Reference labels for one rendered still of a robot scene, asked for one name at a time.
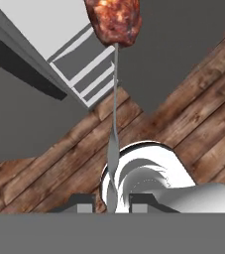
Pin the dark grey fridge front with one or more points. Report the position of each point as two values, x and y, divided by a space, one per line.
183 33

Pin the kebab skewer with browned meat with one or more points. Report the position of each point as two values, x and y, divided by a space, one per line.
116 20

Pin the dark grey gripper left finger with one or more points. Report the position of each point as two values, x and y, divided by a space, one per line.
84 201

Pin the white door shelf rails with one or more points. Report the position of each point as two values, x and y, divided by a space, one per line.
84 74

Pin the dark grey appliance panel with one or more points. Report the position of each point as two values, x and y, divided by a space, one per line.
21 122

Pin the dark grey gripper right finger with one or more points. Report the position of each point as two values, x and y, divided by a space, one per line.
142 201

